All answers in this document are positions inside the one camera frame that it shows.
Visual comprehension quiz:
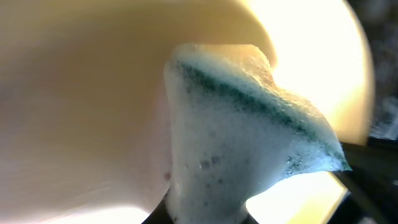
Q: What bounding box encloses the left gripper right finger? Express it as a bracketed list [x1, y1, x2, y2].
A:
[242, 141, 398, 224]

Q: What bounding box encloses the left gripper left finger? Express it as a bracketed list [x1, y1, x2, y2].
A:
[142, 194, 174, 224]

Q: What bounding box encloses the green yellow sponge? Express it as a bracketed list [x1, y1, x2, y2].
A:
[164, 44, 349, 224]

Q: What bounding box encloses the yellow plate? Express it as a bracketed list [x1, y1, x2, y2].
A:
[1, 1, 374, 223]

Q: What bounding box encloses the round black tray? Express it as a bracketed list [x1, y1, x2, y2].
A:
[326, 0, 398, 224]

